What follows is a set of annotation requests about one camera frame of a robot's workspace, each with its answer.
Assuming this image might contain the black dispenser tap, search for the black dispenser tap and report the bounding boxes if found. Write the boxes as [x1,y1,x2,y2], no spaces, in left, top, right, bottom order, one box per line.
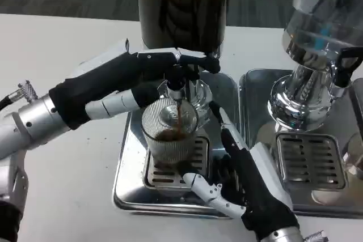
[333,46,361,88]
[166,65,201,100]

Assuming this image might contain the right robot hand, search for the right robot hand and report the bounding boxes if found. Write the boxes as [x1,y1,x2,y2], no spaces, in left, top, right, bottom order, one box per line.
[181,101,301,240]

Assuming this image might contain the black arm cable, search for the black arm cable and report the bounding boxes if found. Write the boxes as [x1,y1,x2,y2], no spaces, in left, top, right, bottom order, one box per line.
[0,80,39,112]

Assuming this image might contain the clear drink dispenser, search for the clear drink dispenser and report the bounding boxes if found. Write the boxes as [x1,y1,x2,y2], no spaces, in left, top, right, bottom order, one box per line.
[268,0,363,134]

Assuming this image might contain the dark drink dispenser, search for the dark drink dispenser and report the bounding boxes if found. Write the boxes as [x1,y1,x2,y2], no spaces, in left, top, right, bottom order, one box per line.
[136,0,233,125]

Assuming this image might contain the steel slotted drain grid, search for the steel slotted drain grid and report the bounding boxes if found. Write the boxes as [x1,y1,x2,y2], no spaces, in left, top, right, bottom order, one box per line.
[143,135,210,192]
[275,133,349,190]

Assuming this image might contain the steel drip tray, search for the steel drip tray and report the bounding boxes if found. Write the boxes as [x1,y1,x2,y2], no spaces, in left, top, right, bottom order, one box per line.
[113,70,242,219]
[239,68,363,215]

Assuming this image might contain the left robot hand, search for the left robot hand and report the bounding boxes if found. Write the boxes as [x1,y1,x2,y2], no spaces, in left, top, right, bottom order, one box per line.
[48,37,221,131]

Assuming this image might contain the clear ribbed glass cup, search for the clear ribbed glass cup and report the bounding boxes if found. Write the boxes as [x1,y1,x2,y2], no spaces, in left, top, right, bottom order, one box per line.
[141,97,200,169]

